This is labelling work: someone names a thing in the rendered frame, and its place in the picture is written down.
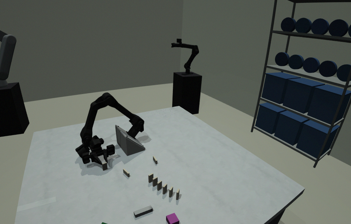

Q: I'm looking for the small purple block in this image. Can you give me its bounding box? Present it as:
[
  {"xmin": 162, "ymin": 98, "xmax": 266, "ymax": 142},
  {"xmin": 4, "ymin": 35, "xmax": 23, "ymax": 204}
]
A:
[{"xmin": 166, "ymin": 213, "xmax": 179, "ymax": 224}]

